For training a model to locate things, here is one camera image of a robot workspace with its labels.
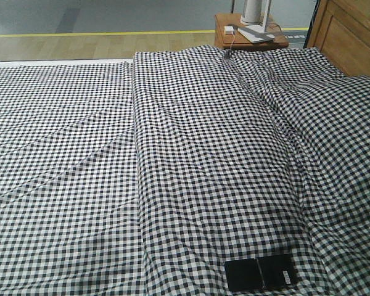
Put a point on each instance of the black smartphone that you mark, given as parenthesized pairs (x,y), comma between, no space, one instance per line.
(260,273)

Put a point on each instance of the checkered bed sheet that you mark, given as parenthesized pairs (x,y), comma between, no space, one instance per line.
(69,220)

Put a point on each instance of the white desk lamp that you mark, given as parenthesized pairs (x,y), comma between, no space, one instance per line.
(255,29)

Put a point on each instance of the checkered duvet cover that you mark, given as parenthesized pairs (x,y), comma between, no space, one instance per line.
(252,154)

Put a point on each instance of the white charger adapter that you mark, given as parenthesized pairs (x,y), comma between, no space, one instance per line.
(228,30)

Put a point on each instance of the wooden headboard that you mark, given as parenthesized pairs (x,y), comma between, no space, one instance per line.
(341,31)

